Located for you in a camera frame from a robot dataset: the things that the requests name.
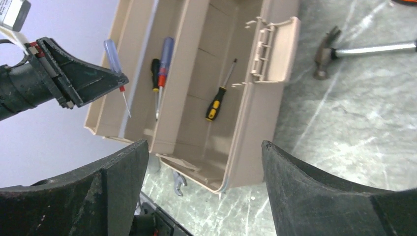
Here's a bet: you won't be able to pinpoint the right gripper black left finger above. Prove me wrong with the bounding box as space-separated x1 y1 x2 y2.
0 139 149 236

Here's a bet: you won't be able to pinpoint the translucent brown tool box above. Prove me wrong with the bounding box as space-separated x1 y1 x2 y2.
85 0 300 194

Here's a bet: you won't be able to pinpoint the black yellow handled screwdriver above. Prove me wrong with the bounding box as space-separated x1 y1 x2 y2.
205 58 238 121

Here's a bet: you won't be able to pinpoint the black handled steel tool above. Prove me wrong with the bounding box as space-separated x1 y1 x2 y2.
313 26 417 80

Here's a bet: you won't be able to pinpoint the large silver open-end wrench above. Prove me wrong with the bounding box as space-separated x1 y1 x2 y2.
173 171 187 197

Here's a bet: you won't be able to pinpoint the blue handle red collar screwdriver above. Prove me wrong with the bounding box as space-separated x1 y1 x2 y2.
103 39 131 118

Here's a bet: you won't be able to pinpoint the red handled screwdriver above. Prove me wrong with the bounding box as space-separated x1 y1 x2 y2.
155 37 175 120

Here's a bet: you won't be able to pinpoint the orange handled pliers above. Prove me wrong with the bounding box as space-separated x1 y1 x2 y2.
391 0 417 6

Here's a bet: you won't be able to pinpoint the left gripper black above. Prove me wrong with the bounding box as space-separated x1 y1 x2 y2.
0 37 129 120

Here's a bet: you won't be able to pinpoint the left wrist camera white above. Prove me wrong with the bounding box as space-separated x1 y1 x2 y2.
0 0 31 32

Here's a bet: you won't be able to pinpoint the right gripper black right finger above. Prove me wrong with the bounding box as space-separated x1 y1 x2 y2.
262 141 417 236

